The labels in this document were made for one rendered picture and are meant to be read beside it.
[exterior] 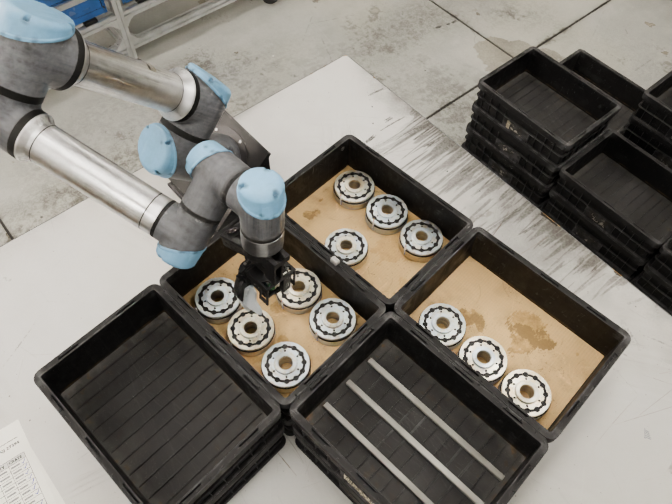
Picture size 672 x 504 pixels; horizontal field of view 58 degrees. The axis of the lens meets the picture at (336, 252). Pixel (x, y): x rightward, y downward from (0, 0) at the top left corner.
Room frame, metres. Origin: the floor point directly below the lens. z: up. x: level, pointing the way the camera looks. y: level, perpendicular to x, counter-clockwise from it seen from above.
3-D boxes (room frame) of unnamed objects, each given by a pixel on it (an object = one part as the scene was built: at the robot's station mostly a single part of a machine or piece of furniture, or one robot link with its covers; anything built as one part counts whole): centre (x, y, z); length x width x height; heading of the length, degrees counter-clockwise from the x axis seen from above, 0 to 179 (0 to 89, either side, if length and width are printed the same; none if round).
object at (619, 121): (1.86, -1.02, 0.26); 0.40 x 0.30 x 0.23; 41
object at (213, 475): (0.39, 0.34, 0.92); 0.40 x 0.30 x 0.02; 47
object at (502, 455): (0.33, -0.16, 0.87); 0.40 x 0.30 x 0.11; 47
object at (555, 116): (1.59, -0.72, 0.37); 0.40 x 0.30 x 0.45; 41
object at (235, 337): (0.56, 0.18, 0.86); 0.10 x 0.10 x 0.01
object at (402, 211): (0.88, -0.12, 0.86); 0.10 x 0.10 x 0.01
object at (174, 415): (0.39, 0.34, 0.87); 0.40 x 0.30 x 0.11; 47
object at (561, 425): (0.55, -0.36, 0.92); 0.40 x 0.30 x 0.02; 47
